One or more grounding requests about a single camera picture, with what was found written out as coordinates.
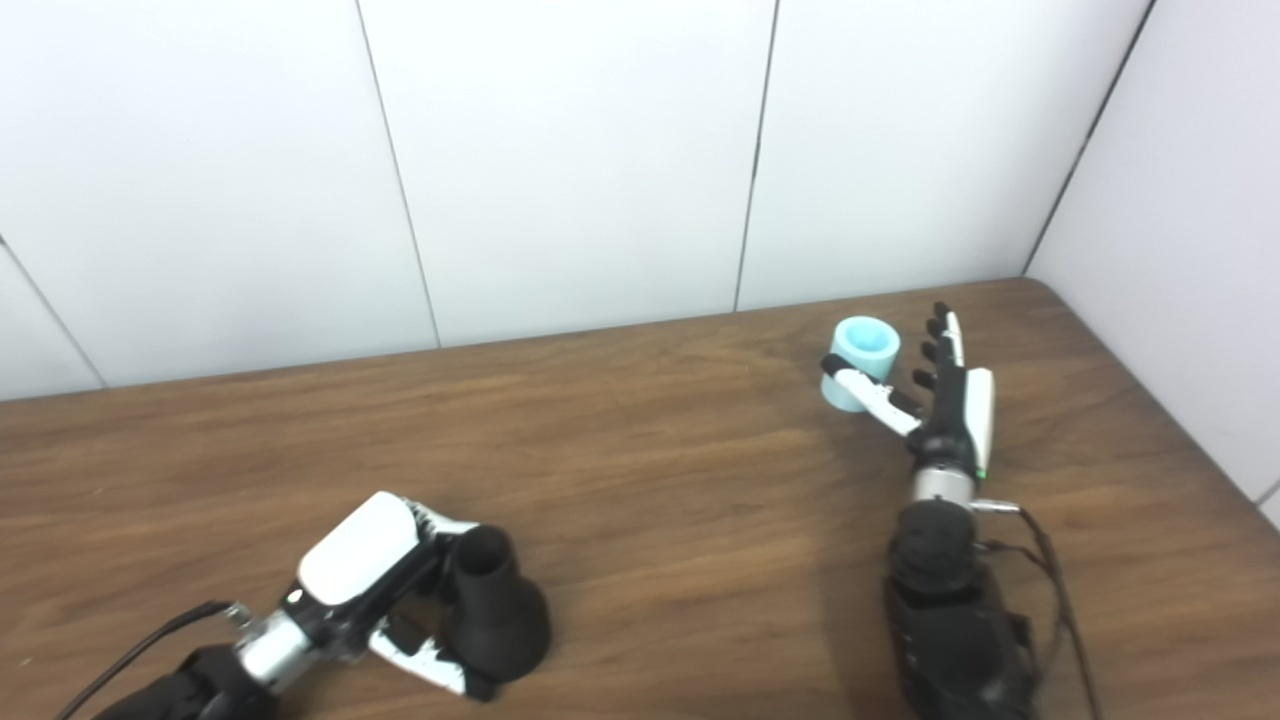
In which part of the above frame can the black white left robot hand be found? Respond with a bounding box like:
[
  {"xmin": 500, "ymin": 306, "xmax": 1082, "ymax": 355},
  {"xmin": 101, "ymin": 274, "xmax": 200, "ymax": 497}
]
[{"xmin": 283, "ymin": 491, "xmax": 501, "ymax": 701}]

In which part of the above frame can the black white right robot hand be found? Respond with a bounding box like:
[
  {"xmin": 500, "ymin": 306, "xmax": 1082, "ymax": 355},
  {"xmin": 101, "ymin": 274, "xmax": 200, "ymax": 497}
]
[{"xmin": 820, "ymin": 302, "xmax": 997, "ymax": 479}]

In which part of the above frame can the light-blue cylindrical hose piece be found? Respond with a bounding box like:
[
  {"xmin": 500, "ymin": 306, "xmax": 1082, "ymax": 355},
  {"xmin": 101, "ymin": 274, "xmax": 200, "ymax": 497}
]
[{"xmin": 822, "ymin": 316, "xmax": 901, "ymax": 413}]

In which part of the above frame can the black flared nozzle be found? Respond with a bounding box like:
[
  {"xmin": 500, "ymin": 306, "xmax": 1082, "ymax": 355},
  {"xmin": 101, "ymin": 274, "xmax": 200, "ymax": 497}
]
[{"xmin": 447, "ymin": 526, "xmax": 553, "ymax": 686}]

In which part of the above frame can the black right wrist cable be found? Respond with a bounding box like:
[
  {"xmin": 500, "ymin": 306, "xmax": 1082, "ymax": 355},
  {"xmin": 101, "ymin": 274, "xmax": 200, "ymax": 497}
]
[{"xmin": 970, "ymin": 498, "xmax": 1101, "ymax": 720}]

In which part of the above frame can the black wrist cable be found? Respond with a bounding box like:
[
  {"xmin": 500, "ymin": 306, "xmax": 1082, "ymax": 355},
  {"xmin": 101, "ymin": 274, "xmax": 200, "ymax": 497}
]
[
  {"xmin": 970, "ymin": 498, "xmax": 1101, "ymax": 720},
  {"xmin": 55, "ymin": 600, "xmax": 246, "ymax": 720}
]

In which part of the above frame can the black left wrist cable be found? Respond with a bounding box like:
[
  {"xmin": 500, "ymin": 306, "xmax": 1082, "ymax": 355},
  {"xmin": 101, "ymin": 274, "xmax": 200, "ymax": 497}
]
[{"xmin": 55, "ymin": 600, "xmax": 246, "ymax": 720}]

